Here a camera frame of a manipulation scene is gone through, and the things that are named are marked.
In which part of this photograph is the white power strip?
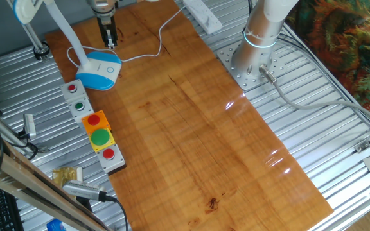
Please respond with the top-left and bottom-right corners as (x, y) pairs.
(182, 0), (223, 35)

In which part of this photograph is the gold foil packet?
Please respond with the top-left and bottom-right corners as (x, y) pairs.
(52, 166), (84, 189)

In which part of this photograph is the large silver camera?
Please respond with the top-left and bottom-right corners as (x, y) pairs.
(62, 179), (109, 203)

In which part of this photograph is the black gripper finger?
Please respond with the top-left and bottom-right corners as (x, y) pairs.
(110, 28), (119, 49)
(101, 29), (111, 49)

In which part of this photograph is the black large camera cable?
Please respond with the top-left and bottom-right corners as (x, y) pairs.
(103, 194), (130, 231)

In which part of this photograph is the blue white tissue pack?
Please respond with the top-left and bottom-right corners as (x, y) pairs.
(46, 219), (66, 231)

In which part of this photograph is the grey box red button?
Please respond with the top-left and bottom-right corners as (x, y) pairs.
(95, 143), (127, 176)

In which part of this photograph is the wood grain table mat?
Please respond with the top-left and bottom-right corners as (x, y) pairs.
(45, 0), (334, 231)

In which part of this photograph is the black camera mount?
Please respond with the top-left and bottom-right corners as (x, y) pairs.
(17, 128), (49, 161)

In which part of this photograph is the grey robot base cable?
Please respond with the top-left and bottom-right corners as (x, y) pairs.
(258, 63), (370, 131)

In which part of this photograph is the colourful patterned cloth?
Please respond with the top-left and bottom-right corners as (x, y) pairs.
(286, 0), (370, 115)

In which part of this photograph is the orange box red button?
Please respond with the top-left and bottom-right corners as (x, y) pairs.
(81, 110), (112, 135)

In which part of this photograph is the white blue desk lamp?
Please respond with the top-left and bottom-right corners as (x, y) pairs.
(13, 0), (123, 92)

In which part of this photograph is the metal camera pole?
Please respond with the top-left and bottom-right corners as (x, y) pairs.
(6, 0), (51, 62)

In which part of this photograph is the white lamp power cable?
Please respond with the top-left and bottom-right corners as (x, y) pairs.
(66, 4), (188, 69)

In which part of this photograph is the grey two-button box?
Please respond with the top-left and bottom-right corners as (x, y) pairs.
(60, 79), (95, 124)

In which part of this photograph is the yellow box green mushroom button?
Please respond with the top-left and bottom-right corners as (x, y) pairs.
(87, 127), (117, 153)

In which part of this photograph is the aluminium frame bar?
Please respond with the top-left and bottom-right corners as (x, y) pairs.
(0, 133), (112, 231)

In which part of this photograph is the small metal corner bracket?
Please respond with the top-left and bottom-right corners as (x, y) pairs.
(353, 140), (370, 154)

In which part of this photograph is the small silver camera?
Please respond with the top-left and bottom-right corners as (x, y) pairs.
(23, 113), (37, 139)

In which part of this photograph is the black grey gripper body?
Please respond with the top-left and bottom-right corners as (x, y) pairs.
(96, 13), (118, 33)

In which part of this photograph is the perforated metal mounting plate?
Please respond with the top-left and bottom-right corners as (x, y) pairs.
(216, 40), (287, 92)

